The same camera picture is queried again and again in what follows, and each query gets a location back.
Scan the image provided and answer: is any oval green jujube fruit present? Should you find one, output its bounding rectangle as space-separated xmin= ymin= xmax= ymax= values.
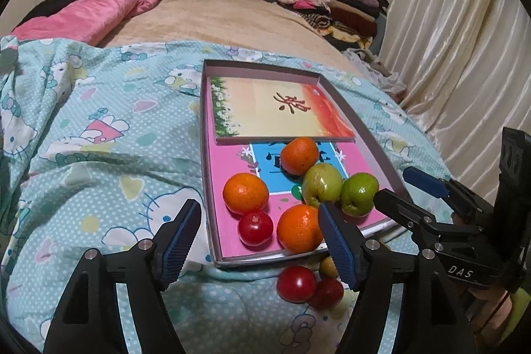
xmin=340 ymin=173 xmax=380 ymax=217

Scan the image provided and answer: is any round green jujube fruit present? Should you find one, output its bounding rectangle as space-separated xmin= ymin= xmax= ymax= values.
xmin=301 ymin=163 xmax=343 ymax=208

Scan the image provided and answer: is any orange tangerine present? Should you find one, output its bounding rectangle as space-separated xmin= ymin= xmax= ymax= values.
xmin=276 ymin=204 xmax=323 ymax=254
xmin=280 ymin=137 xmax=320 ymax=176
xmin=222 ymin=173 xmax=269 ymax=216

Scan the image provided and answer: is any red cherry tomato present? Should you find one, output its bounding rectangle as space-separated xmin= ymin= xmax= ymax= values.
xmin=309 ymin=278 xmax=344 ymax=311
xmin=238 ymin=211 xmax=273 ymax=247
xmin=276 ymin=266 xmax=317 ymax=304

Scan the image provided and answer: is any brown longan near tomatoes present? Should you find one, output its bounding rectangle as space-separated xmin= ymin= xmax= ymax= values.
xmin=319 ymin=256 xmax=339 ymax=278

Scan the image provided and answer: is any pink book in tray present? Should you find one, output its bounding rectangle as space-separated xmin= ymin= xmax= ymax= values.
xmin=203 ymin=140 xmax=393 ymax=267

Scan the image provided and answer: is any basket with white cloth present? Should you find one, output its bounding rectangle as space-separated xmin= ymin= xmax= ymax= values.
xmin=342 ymin=47 xmax=407 ymax=103

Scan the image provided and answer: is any orange tangerine on blue label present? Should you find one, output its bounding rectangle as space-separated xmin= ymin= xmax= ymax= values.
xmin=280 ymin=137 xmax=320 ymax=176

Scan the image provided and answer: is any cream curtain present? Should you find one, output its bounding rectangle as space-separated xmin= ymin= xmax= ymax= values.
xmin=382 ymin=0 xmax=530 ymax=201

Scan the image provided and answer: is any blue hello kitty quilt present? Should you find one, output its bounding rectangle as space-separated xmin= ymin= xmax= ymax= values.
xmin=1 ymin=36 xmax=451 ymax=353

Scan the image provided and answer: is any orange tangerine at tray edge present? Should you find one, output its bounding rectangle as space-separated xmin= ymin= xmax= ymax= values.
xmin=222 ymin=173 xmax=269 ymax=216

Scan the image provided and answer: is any stack of folded clothes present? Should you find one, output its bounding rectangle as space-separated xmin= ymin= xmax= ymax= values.
xmin=275 ymin=0 xmax=389 ymax=55

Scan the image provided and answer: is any yellow orange book in tray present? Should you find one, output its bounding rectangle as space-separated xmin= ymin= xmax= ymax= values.
xmin=210 ymin=76 xmax=354 ymax=144

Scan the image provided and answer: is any beige bed sheet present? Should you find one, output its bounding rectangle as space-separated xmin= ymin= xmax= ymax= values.
xmin=98 ymin=0 xmax=362 ymax=77

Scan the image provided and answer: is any black garment on bed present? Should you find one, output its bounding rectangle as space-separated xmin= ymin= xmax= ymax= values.
xmin=19 ymin=0 xmax=77 ymax=25

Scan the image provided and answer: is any pink quilt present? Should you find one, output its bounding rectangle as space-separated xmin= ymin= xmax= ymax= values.
xmin=11 ymin=0 xmax=161 ymax=46

